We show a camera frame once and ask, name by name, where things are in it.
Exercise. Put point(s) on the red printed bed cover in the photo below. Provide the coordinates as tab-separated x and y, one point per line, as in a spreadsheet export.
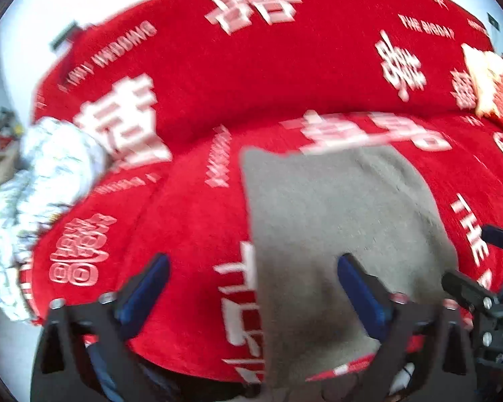
177	90

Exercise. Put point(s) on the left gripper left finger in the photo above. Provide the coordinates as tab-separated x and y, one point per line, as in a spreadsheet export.
62	369

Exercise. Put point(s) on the light floral crumpled cloth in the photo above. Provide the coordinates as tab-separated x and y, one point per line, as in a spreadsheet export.
55	166

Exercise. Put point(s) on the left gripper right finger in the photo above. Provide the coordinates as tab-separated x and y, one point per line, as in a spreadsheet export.
430	336

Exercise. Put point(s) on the grey knitted garment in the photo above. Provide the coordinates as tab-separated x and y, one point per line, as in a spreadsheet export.
306	211

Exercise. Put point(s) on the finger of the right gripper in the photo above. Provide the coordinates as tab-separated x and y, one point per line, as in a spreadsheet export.
467	292
493	235

